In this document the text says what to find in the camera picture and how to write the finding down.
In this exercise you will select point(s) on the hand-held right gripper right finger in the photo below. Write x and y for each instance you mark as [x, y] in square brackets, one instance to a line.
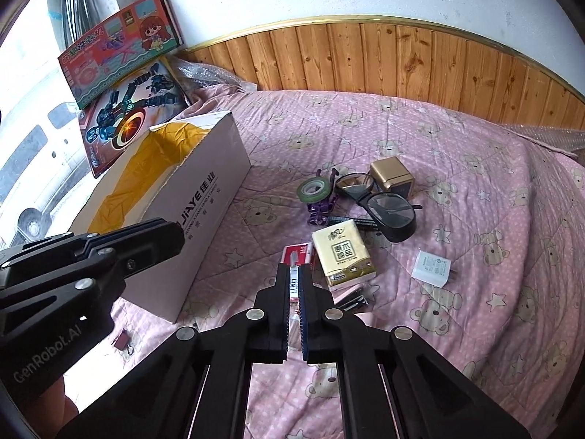
[307, 329]

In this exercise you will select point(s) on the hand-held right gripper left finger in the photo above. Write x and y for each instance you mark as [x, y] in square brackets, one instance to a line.
[281, 324]

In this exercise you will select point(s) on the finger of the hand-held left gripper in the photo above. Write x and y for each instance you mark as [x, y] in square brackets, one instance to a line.
[155, 242]
[68, 297]

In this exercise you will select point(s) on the pink stapler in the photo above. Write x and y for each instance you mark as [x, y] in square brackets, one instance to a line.
[354, 302]

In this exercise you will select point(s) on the small red white box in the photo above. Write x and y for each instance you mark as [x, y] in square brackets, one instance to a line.
[299, 251]

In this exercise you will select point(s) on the white cardboard box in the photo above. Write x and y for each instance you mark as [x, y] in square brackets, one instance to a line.
[205, 183]

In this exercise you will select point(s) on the yellow tissue packet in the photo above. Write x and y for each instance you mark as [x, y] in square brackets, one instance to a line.
[342, 251]

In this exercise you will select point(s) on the purple toy figure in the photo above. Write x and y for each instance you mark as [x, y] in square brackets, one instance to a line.
[320, 215]

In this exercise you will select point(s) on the black marker pen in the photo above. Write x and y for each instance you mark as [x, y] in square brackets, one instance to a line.
[340, 217]

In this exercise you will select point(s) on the green tape roll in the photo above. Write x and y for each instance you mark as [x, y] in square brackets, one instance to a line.
[320, 197]

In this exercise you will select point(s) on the white charger adapter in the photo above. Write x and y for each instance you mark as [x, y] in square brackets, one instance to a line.
[429, 267]

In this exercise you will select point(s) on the gold cube box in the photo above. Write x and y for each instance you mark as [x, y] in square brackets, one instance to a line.
[388, 173]

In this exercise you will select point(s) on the person's left forearm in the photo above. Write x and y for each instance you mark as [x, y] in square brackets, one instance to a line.
[64, 402]

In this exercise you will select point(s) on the small maroon clip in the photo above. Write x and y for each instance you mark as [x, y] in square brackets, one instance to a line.
[122, 342]

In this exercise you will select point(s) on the robot print toy box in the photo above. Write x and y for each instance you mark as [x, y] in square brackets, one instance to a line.
[137, 109]

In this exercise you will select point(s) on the white van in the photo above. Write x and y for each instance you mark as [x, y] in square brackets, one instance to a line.
[27, 160]

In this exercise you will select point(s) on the black framed glasses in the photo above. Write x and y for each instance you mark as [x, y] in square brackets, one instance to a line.
[393, 212]

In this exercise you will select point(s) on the bubble wrap sheet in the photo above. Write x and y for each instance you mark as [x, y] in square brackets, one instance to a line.
[557, 139]
[215, 75]

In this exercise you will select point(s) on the red cartoon toy box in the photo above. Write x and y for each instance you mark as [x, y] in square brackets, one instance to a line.
[119, 41]

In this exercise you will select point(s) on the pink bear print blanket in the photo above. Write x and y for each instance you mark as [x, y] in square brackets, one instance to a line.
[480, 192]

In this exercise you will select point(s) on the wooden wall panelling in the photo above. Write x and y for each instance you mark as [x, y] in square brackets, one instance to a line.
[388, 55]

